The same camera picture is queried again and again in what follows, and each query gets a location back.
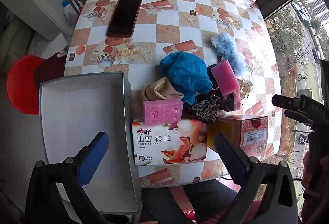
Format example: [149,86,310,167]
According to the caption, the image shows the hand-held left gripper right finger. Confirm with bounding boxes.
[214,132,302,224]

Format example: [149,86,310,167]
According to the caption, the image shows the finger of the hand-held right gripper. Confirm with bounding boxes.
[272,94,322,114]
[281,109,318,127]

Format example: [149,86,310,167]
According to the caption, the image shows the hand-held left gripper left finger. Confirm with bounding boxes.
[25,132,110,224]

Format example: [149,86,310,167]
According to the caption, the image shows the white polka dot scrunchie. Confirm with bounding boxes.
[236,78,254,98]

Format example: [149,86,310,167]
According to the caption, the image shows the grey cardboard box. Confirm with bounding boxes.
[39,72,142,214]

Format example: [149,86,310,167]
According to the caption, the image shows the plain pink sponge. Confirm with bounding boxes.
[210,60,240,96]

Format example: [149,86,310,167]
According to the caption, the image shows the fluffy light blue scrunchie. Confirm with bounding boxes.
[209,33,249,76]

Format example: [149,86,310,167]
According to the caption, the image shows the beige cloth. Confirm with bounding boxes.
[141,77,184,110]

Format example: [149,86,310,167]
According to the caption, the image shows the blue cloth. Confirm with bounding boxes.
[159,51,213,105]

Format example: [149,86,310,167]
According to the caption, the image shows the pink and yellow carton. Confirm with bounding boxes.
[207,114,268,160]

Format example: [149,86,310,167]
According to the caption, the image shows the dark pink scrunchie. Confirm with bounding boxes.
[224,90,242,112]

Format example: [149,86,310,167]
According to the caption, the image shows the leopard print scrunchie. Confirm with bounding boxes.
[193,99,221,124]

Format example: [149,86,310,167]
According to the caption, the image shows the floral tissue pack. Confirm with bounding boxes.
[132,118,209,166]

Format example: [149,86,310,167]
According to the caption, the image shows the person's black pants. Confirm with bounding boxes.
[140,179,247,224]

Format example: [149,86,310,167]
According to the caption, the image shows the pink sponge with holes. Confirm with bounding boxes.
[143,99,183,125]

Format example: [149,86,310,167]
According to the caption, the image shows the dark red cloth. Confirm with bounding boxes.
[33,53,68,91]

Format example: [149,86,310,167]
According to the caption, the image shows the red plastic stool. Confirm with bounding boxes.
[6,55,48,115]

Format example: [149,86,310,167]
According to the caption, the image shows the checkered printed tablecloth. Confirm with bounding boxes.
[63,0,282,188]

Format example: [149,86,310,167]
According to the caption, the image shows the black smartphone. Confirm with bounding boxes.
[106,0,142,38]

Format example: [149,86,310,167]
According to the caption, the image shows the white bottle with blue cap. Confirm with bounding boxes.
[62,0,78,26]

